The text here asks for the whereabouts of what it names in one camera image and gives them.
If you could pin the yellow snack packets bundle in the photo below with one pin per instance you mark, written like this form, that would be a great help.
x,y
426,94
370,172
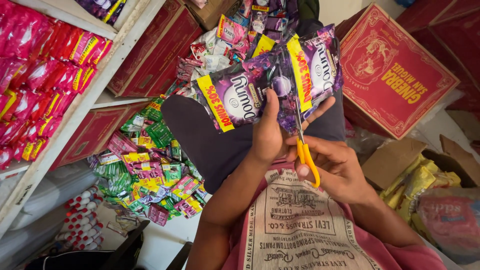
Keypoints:
x,y
416,183

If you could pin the person's left hand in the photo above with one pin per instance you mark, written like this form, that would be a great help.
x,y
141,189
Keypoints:
x,y
268,138

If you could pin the brown cardboard box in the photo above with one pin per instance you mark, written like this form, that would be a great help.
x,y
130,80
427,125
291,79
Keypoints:
x,y
210,11

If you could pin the purple softener sachet strip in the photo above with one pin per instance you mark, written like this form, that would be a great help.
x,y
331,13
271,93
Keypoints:
x,y
243,97

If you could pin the person's pink printed shirt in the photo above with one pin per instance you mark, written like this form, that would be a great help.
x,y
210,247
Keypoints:
x,y
296,228

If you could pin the open cardboard box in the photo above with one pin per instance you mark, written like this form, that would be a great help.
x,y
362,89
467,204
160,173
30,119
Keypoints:
x,y
390,161

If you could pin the white shelf with pink packets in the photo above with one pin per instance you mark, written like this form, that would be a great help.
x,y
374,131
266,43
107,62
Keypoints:
x,y
45,75

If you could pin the person's dark trousers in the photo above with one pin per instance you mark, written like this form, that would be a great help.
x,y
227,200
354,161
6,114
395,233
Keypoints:
x,y
210,138

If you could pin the heap of green pink sachets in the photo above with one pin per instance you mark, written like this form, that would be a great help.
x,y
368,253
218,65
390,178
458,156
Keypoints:
x,y
150,168

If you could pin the plastic bag of red packets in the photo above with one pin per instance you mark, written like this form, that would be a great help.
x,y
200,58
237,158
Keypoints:
x,y
450,221

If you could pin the crumpled clear plastic wrap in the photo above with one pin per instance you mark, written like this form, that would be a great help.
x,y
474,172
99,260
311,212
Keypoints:
x,y
365,140

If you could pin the black chair part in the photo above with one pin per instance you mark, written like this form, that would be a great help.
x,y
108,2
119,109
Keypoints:
x,y
180,257

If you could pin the black bag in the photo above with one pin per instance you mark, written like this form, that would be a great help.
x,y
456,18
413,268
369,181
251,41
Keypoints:
x,y
93,258

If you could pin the heap of mixed softener sachets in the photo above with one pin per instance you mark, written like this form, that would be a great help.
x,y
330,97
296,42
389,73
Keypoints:
x,y
221,45

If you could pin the large red printed carton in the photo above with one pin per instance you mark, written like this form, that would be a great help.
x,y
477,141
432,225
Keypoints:
x,y
393,71

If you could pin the group of red capped bottles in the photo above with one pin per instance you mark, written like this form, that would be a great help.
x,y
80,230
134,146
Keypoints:
x,y
82,221

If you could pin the person's right hand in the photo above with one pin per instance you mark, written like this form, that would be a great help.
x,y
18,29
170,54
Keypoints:
x,y
337,172

